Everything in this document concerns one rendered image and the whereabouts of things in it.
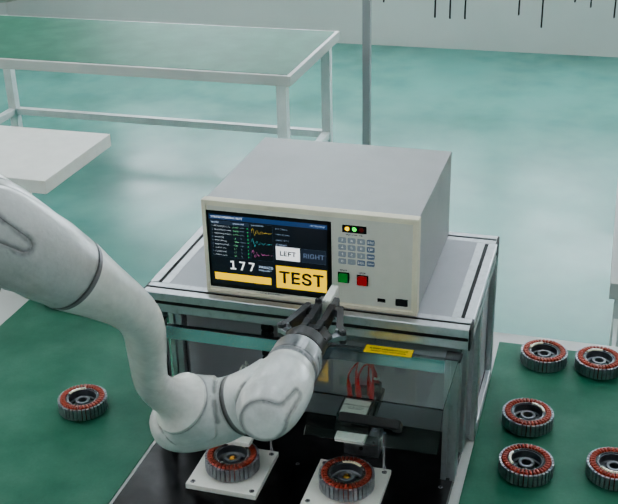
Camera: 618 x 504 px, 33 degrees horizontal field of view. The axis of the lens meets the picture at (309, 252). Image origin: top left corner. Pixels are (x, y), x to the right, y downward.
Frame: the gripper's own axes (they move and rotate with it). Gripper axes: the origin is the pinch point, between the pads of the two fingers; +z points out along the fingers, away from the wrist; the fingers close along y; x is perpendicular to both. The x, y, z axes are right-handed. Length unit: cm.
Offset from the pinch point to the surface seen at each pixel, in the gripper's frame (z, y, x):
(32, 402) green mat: 12, -76, -43
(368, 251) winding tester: 9.4, 5.0, 6.3
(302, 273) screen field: 9.4, -8.3, 0.0
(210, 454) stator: -5.1, -24.6, -36.2
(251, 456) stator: -3.6, -16.3, -36.2
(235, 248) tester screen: 9.4, -22.1, 3.9
